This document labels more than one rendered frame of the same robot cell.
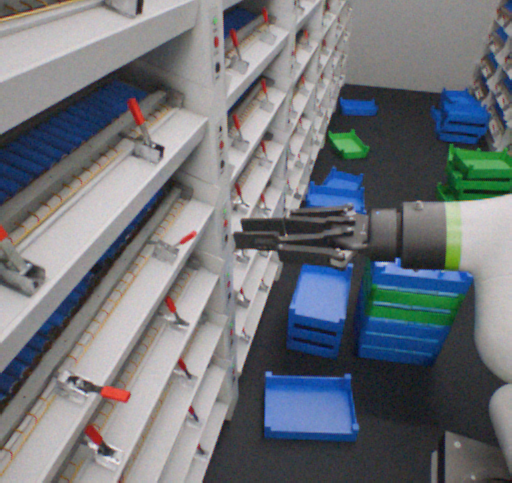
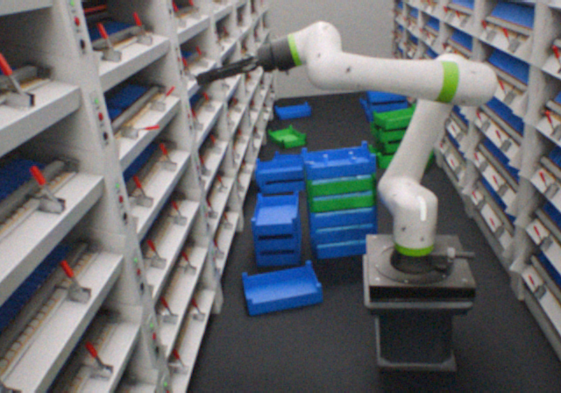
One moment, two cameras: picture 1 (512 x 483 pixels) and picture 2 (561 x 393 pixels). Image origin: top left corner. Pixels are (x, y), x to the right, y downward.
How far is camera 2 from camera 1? 1.09 m
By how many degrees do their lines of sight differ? 17
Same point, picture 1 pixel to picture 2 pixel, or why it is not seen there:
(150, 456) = (165, 250)
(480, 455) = (389, 239)
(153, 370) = (159, 182)
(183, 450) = (185, 284)
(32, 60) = not seen: outside the picture
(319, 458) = (295, 316)
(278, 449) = (262, 318)
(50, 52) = not seen: outside the picture
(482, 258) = (305, 47)
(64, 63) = not seen: outside the picture
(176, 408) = (176, 232)
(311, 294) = (268, 218)
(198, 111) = (163, 35)
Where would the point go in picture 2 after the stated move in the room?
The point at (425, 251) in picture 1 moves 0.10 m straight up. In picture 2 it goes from (282, 53) to (279, 15)
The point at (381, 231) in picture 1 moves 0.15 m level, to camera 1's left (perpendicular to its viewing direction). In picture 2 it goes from (263, 51) to (210, 58)
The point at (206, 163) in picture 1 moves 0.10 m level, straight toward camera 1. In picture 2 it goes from (172, 67) to (176, 72)
